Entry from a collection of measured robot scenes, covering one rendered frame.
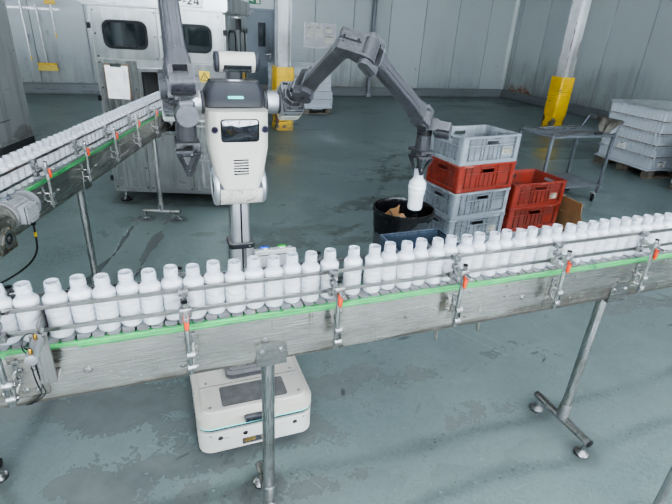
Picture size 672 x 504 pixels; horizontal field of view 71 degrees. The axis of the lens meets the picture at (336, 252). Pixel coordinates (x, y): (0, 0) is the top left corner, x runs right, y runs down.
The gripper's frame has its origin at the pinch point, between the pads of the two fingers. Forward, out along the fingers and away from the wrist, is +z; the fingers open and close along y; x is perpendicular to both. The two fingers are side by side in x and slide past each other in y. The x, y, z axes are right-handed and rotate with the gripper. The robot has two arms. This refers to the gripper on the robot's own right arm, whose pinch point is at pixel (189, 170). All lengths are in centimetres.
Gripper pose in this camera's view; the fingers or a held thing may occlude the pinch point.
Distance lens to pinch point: 147.4
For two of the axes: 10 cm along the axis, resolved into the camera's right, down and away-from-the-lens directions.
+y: 3.5, 4.2, -8.4
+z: -0.6, 9.0, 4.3
